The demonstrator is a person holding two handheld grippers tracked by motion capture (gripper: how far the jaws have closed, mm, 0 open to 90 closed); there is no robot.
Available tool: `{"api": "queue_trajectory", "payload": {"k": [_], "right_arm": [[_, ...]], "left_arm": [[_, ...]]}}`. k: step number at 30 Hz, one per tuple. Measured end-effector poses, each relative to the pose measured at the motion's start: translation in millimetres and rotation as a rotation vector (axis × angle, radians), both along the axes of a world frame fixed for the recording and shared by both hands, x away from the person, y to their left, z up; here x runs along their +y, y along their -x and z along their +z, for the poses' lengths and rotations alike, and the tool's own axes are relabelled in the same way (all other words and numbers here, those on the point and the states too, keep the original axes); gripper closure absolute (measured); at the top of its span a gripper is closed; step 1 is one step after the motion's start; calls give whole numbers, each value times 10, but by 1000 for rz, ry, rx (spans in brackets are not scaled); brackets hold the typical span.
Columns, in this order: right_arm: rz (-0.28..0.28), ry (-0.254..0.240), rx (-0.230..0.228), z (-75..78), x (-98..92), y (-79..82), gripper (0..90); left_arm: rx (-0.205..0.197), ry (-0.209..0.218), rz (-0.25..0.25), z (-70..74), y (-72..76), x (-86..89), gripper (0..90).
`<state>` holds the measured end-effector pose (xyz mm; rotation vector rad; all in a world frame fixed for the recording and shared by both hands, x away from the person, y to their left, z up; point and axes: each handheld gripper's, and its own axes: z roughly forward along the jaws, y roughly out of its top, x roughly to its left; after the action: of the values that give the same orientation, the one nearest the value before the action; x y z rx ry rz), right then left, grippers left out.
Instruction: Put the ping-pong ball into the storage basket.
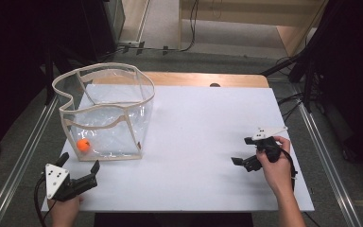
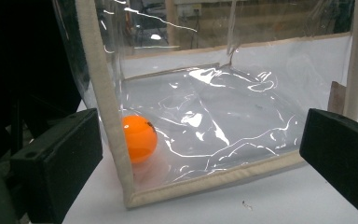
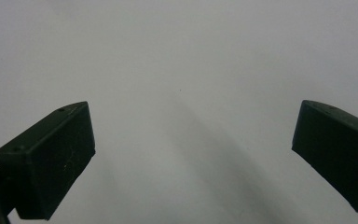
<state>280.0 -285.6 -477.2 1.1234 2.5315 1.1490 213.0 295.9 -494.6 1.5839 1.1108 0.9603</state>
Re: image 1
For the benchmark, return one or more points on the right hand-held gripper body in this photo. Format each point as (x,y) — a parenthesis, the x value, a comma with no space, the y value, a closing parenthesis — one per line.
(266,132)

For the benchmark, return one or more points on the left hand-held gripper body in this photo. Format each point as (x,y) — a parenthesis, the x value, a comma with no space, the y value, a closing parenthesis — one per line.
(56,183)

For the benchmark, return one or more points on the orange ball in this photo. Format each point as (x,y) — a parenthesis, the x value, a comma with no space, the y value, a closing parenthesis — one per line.
(83,145)

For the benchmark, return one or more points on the clear plastic bag beige trim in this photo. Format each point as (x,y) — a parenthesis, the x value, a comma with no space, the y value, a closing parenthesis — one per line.
(107,108)

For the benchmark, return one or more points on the person's left hand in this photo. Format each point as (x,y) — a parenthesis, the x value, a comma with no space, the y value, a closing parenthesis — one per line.
(64,213)

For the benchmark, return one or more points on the person's right hand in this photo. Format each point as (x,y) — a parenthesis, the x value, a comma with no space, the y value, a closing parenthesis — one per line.
(279,175)

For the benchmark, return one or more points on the white table mat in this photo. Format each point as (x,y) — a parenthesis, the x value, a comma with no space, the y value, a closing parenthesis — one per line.
(186,176)

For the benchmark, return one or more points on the black metal stand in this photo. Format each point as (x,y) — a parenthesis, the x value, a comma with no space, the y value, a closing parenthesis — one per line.
(308,85)
(48,82)

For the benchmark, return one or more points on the wooden table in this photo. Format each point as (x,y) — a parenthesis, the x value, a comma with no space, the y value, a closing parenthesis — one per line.
(182,79)

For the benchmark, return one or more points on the light wooden shelf unit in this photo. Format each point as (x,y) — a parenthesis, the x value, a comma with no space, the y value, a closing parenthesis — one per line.
(296,34)

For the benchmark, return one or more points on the black cabinet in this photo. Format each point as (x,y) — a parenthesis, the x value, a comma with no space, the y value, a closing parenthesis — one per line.
(100,28)

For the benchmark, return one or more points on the aluminium floor rail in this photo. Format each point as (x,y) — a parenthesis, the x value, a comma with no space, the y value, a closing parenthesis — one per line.
(15,176)
(331,176)

